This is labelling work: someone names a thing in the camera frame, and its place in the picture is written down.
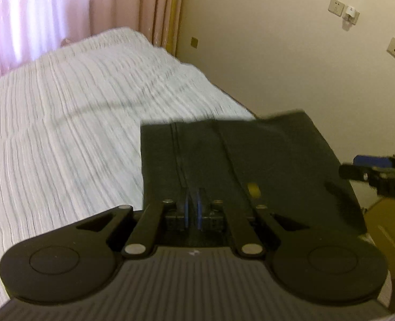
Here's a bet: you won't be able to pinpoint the cardboard box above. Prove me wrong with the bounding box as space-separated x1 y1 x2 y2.
364 197 395 283

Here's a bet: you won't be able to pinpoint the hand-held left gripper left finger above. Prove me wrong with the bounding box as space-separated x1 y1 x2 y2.
75 189 193 260

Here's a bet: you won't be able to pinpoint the yellow curtain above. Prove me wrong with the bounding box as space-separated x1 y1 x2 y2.
150 0 189 57

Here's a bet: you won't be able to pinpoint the white wall socket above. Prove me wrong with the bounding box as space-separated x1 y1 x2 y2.
328 0 346 17

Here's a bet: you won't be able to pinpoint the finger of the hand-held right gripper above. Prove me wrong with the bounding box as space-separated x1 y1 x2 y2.
338 163 373 183
354 154 393 168

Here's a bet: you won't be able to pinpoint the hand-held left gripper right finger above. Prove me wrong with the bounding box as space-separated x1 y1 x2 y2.
197 189 313 260

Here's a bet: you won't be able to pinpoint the black pants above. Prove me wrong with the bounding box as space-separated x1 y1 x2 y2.
140 110 368 246

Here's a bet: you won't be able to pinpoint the pink curtain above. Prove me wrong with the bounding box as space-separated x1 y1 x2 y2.
0 0 153 84

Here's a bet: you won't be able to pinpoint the white ribbed bed cover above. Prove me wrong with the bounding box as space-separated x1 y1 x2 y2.
0 27 256 308

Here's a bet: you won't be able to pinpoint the white plug adapter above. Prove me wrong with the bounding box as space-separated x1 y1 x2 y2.
342 5 360 27

